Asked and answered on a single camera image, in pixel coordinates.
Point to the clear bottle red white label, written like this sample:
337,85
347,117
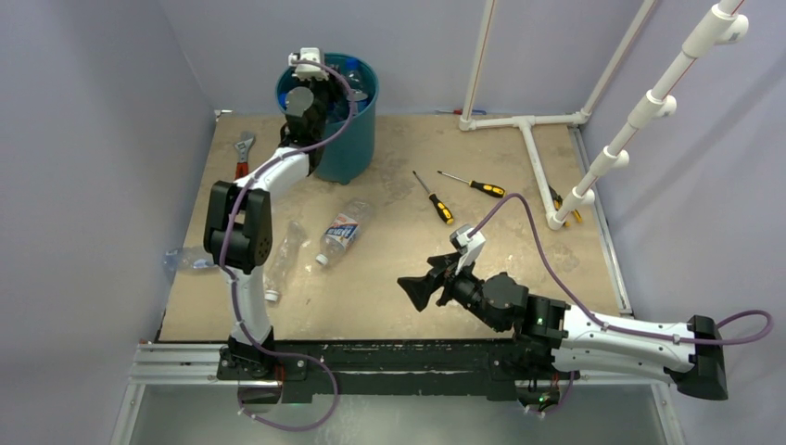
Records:
344,230

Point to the clear bottle white cap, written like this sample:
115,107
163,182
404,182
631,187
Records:
284,262

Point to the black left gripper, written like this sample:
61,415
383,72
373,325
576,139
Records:
332,86

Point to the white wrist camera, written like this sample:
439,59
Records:
469,242
307,64

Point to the long yellow black screwdriver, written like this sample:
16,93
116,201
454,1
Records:
491,190

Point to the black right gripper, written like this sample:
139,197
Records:
419,289

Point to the teal plastic bin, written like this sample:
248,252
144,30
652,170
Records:
346,149

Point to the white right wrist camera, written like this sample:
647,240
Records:
469,242

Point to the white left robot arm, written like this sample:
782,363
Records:
239,224

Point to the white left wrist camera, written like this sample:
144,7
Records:
307,64

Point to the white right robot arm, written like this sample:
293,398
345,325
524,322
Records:
552,337

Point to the Pepsi bottle blue cap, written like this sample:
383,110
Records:
355,79

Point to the black metal base frame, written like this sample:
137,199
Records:
494,368

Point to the red handled adjustable wrench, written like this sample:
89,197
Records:
242,147

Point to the short yellow black screwdriver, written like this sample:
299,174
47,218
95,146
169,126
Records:
440,207

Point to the red blue pen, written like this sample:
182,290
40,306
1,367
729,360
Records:
460,111

